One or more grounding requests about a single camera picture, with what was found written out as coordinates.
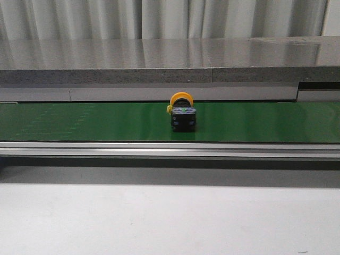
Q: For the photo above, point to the yellow push button switch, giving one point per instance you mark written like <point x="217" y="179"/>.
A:
<point x="182" y="112"/>

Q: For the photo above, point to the green conveyor belt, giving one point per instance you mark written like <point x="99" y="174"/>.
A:
<point x="216" y="121"/>

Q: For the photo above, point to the grey panel under counter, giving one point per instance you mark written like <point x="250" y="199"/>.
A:
<point x="212" y="91"/>

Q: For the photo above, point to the grey stone counter slab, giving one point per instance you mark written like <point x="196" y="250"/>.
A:
<point x="285" y="59"/>

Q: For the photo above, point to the white pleated curtain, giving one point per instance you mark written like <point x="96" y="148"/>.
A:
<point x="167" y="19"/>

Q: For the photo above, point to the aluminium conveyor frame rail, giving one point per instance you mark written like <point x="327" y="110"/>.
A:
<point x="318" y="151"/>

